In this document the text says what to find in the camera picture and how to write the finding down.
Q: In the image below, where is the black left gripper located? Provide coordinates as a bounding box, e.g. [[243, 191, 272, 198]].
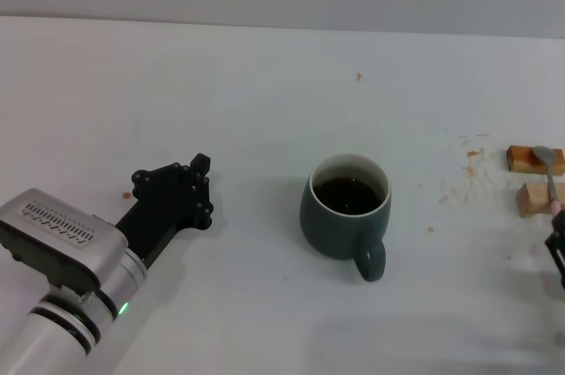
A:
[[115, 153, 215, 271]]

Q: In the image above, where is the pink handled metal spoon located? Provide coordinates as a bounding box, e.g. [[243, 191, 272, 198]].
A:
[[531, 145, 564, 217]]

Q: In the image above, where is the grey ceramic cup with coffee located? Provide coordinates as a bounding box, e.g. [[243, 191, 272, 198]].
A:
[[299, 153, 393, 282]]

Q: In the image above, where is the light wooden block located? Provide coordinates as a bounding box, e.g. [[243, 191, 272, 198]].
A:
[[516, 181, 565, 219]]

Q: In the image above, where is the dark stained wooden block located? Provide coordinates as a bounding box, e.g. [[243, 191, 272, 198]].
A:
[[505, 145, 565, 176]]

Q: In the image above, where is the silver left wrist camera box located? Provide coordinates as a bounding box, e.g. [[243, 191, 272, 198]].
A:
[[0, 188, 130, 297]]

